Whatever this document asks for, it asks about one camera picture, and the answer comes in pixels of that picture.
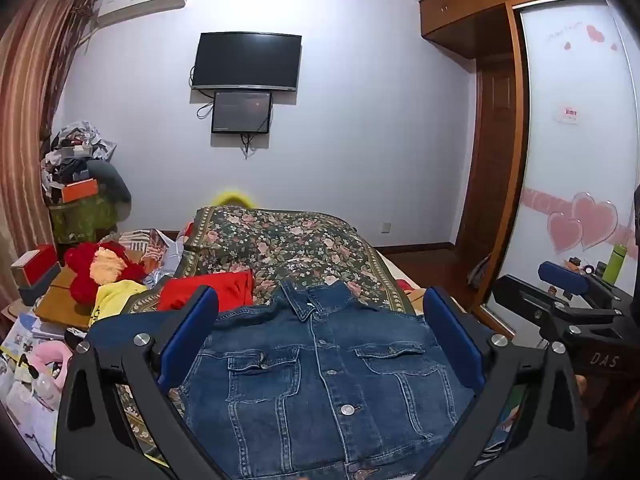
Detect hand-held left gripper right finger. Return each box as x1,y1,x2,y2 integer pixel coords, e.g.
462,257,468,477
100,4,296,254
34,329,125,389
422,286,588,480

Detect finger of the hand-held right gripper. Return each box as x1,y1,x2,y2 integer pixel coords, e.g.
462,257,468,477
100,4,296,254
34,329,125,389
537,260,632,308
491,274,622,328

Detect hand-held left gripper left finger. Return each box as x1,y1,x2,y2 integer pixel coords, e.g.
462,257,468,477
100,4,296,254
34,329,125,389
54,285,221,480

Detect blue denim jacket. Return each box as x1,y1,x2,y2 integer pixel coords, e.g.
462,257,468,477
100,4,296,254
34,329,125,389
87,280,493,480

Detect red garment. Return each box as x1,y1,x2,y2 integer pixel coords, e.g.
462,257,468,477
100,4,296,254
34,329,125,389
157,270,256,313

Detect green bottle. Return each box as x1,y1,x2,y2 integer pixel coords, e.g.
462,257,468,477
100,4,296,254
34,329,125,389
602,244,629,286

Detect yellow garment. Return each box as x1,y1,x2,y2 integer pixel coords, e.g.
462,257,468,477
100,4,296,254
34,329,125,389
90,280,148,332

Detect red plush toy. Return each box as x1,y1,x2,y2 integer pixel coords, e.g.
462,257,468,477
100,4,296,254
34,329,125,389
65,241,146,306

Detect floral bedspread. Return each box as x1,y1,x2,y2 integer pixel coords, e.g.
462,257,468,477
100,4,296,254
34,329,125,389
112,205,426,466

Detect brown cardboard box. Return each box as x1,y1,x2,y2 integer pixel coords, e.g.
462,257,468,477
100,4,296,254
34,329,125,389
35,265,101,332

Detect brown wooden door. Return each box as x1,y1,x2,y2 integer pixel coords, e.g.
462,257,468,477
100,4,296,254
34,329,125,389
452,60,518,251

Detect yellow object behind bed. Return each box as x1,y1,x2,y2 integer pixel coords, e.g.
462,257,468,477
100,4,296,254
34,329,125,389
212,189,256,208

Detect pink plush toy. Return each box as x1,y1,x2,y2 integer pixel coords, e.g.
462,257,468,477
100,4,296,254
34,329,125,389
32,342,74,391

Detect green patterned box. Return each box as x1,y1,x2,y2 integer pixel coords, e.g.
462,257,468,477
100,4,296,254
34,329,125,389
50,195,126,246

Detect red box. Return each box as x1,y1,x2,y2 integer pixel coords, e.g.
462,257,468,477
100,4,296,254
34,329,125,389
22,245,60,286

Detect pile of magazines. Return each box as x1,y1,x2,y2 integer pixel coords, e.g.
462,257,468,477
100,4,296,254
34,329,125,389
0,310,66,391

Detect orange box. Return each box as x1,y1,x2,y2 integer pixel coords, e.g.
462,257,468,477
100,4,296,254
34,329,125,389
60,178,99,204

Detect pile of clutter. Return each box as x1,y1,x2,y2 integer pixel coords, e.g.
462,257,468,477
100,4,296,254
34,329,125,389
40,120,118,201

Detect striped brown curtain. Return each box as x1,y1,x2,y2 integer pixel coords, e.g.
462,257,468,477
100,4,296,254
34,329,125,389
0,0,101,321

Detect wooden wardrobe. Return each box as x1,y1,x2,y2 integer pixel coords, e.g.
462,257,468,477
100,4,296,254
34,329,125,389
417,0,601,61

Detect black television cable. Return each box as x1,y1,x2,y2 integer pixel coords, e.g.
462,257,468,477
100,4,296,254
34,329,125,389
189,65,214,122

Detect small black wall monitor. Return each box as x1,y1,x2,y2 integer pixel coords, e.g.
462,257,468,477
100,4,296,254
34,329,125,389
211,91,273,135

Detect black wall television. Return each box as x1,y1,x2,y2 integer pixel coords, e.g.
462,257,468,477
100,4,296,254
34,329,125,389
191,32,302,93

